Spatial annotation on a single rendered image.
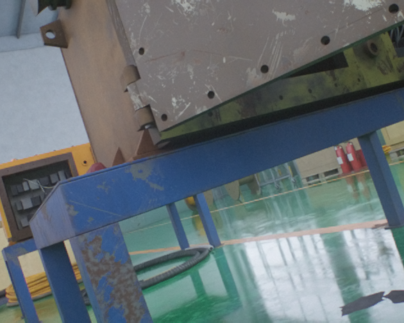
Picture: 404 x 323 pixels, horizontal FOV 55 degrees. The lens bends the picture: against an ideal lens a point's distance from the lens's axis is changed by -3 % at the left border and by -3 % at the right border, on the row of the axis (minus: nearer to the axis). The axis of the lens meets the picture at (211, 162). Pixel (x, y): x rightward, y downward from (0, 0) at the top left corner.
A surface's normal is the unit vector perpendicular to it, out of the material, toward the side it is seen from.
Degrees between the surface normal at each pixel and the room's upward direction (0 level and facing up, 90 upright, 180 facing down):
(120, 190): 90
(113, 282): 90
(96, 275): 90
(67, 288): 90
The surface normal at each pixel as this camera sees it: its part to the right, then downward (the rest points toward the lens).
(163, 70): -0.46, 0.10
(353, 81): 0.47, -0.22
